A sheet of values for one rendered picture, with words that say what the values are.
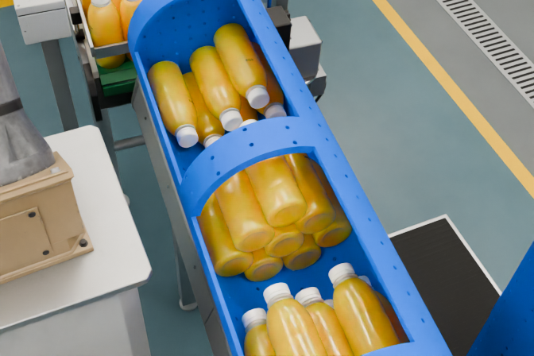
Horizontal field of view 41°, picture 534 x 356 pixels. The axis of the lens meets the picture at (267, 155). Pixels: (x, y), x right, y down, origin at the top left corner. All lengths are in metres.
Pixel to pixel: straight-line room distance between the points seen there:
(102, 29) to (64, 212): 0.70
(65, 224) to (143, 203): 1.54
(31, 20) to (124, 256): 0.69
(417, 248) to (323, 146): 1.25
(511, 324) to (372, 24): 1.93
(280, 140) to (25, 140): 0.37
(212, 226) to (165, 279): 1.21
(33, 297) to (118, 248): 0.14
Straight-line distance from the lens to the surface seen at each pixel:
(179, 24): 1.47
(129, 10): 1.63
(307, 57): 1.86
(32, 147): 1.01
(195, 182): 1.13
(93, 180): 1.18
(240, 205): 1.14
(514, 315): 1.61
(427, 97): 3.00
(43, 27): 1.63
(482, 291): 2.32
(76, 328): 1.16
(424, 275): 2.29
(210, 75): 1.40
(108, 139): 2.29
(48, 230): 1.03
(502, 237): 2.64
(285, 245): 1.20
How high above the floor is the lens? 2.06
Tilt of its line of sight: 50 degrees down
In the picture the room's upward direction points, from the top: 3 degrees clockwise
